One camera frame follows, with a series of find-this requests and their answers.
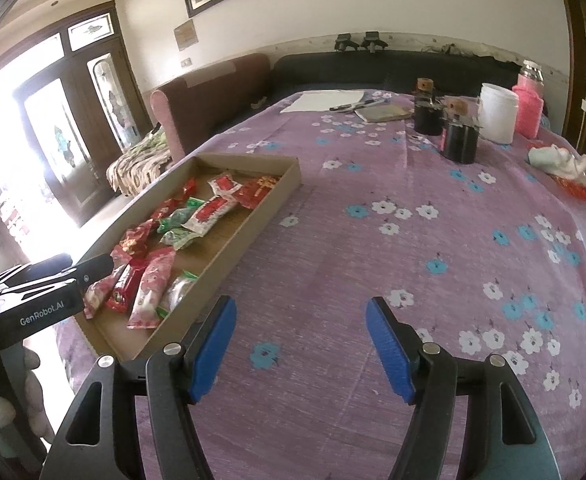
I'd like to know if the red green-logo snack packet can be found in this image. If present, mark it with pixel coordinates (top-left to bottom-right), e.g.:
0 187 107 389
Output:
106 258 149 313

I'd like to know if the green white snack packet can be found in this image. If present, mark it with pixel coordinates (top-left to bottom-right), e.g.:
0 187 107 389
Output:
156 197 204 234

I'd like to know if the white red snack packet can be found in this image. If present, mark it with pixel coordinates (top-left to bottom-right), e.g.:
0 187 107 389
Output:
183 195 238 236

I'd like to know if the dark red gold snack bag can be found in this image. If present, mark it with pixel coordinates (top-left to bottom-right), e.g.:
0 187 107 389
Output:
232 176 279 210

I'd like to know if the pink white snack packet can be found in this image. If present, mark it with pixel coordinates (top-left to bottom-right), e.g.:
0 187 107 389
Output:
84 264 126 320
127 247 176 330

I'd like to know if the red cartoon snack packet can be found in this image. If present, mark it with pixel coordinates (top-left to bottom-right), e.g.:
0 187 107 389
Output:
118 219 157 258

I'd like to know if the clear yellow pastry packet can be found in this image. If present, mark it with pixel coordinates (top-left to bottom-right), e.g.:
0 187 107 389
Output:
156 271 197 318

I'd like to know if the green clear candy packet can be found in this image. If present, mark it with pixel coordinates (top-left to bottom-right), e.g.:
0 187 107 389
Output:
159 228 200 252

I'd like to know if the brown cardboard tray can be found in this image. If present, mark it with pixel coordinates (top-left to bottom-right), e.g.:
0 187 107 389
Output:
75 153 302 361

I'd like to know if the patterned blanket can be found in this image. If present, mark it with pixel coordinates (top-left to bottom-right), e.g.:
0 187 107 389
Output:
106 128 173 196

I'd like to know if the purple floral tablecloth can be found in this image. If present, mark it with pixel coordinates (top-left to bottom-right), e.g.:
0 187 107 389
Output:
54 88 586 480

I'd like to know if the red snack in tray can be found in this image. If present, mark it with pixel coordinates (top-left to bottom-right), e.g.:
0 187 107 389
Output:
208 174 242 198

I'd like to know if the wooden glass door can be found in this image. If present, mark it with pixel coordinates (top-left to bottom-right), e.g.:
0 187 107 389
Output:
14 1 152 224

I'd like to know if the brown armchair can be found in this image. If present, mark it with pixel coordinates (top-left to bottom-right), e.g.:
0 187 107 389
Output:
150 53 271 162

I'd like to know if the black canister front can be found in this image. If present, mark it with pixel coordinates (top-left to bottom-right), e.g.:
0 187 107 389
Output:
439 98 479 165

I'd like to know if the black canister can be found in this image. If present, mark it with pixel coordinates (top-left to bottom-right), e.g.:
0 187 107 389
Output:
413 78 444 136
439 98 479 165

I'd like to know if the red shiny wrapper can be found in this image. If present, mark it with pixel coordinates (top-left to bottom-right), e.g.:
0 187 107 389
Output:
553 176 586 203

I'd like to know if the white crumpled cloth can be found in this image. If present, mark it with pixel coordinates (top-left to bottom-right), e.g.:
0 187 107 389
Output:
527 144 586 188

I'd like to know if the black canister rear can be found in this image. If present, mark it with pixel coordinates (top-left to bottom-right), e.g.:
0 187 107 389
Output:
413 78 444 136

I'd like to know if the grey notebook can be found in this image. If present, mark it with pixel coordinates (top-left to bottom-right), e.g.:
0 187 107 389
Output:
355 103 413 124

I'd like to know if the white plastic jar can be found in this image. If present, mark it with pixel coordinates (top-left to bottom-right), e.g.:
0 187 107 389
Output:
477 82 518 145

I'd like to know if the white paper sheet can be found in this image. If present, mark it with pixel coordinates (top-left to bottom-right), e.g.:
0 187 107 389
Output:
281 90 365 114

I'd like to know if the pink knitted-sleeve bottle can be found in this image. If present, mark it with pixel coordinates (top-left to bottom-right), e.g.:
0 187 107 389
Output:
512 60 544 140

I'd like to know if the black sofa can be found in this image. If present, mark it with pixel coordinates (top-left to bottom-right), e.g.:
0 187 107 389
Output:
251 50 521 104

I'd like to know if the small wall plaque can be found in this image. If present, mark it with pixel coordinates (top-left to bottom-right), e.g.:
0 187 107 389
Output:
174 20 199 51

